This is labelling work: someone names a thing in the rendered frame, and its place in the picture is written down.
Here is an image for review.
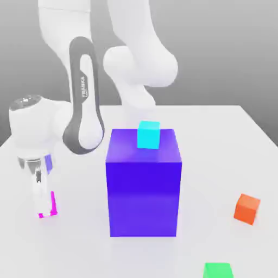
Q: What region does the small cyan cube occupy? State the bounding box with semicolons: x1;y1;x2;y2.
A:
137;121;161;150

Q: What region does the large blue box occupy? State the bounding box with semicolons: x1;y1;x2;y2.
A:
105;128;182;238

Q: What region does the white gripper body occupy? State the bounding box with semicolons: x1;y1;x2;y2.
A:
31;173;53;215

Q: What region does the small magenta cube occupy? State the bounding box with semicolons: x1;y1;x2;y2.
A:
38;191;59;219

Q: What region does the small orange cube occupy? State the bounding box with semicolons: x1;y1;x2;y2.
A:
233;193;261;226

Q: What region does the small green cube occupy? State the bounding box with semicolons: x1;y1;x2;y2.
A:
203;262;235;278

